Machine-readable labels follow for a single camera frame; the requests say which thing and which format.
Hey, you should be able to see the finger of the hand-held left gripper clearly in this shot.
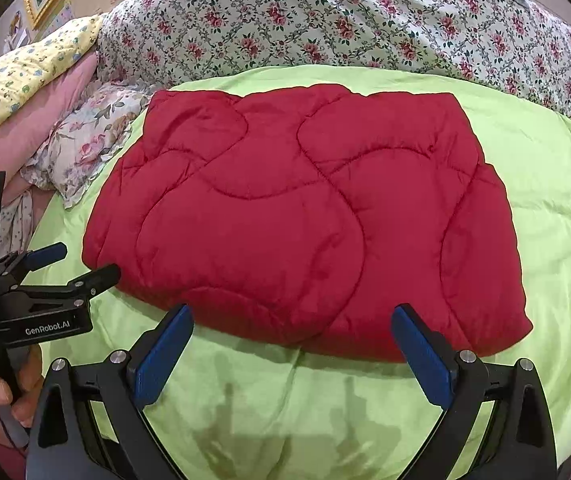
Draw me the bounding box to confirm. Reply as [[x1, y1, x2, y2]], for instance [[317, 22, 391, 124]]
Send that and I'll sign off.
[[0, 241, 69, 281], [8, 263, 122, 306]]

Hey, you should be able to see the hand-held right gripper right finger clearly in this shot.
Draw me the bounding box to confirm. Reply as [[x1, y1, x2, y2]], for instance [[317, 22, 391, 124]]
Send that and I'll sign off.
[[390, 302, 559, 480]]

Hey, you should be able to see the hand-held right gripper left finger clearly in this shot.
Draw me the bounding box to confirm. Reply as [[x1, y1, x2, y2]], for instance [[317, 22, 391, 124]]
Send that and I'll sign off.
[[26, 302, 196, 480]]

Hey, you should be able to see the red quilted jacket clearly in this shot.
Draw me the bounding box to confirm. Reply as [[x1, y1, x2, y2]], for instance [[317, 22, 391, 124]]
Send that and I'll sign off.
[[82, 84, 535, 365]]

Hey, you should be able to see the white floral sheet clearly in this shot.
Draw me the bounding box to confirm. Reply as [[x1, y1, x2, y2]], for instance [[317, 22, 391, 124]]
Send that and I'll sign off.
[[0, 187, 36, 261]]

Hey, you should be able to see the ruffled floral pillow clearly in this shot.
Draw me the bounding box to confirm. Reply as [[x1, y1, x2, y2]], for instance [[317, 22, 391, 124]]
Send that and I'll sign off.
[[20, 82, 159, 211]]

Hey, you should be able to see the lime green blanket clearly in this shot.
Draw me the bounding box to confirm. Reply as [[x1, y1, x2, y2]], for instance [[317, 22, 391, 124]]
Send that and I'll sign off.
[[28, 64, 571, 480]]

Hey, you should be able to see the pink pillow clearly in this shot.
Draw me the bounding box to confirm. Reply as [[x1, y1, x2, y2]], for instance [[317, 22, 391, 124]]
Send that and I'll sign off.
[[0, 52, 99, 211]]

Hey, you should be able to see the yellow floral pillow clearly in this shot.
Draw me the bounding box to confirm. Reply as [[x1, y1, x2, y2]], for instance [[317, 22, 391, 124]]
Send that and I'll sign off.
[[0, 14, 104, 156]]

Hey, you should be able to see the white floral quilt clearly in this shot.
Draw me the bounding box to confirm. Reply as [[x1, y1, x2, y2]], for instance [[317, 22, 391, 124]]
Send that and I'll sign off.
[[96, 0, 571, 133]]

